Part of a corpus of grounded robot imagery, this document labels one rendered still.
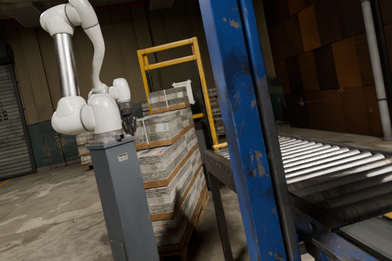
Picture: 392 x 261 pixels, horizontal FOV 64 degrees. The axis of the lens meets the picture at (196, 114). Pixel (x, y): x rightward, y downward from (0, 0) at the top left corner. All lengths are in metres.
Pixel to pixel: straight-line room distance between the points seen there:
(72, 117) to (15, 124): 7.80
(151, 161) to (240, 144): 1.60
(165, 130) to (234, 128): 1.82
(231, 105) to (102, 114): 1.26
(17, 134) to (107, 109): 7.94
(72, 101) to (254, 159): 1.43
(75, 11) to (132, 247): 1.35
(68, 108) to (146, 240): 0.86
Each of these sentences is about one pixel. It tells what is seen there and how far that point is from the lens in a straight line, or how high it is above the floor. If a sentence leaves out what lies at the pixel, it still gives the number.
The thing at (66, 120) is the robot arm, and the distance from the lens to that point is 1.87.
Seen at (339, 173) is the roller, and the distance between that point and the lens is 1.19.
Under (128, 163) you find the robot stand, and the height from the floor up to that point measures 0.86.
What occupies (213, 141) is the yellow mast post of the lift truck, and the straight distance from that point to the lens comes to 3.76.
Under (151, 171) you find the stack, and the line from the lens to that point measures 2.16.
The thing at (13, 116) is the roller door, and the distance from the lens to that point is 9.63.
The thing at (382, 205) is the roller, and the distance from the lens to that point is 0.95.
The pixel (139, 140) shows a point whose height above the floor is 0.91.
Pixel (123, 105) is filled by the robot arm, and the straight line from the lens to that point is 2.13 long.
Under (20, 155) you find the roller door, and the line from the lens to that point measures 9.66.
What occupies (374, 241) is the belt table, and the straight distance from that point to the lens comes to 0.75.
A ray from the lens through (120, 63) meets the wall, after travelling 9.25.
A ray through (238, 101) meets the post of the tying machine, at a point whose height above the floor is 1.12.
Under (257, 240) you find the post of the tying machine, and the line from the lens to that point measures 0.63.
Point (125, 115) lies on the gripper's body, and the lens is 2.14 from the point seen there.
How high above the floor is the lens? 1.15
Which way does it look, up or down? 3 degrees down
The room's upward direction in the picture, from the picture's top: 11 degrees counter-clockwise
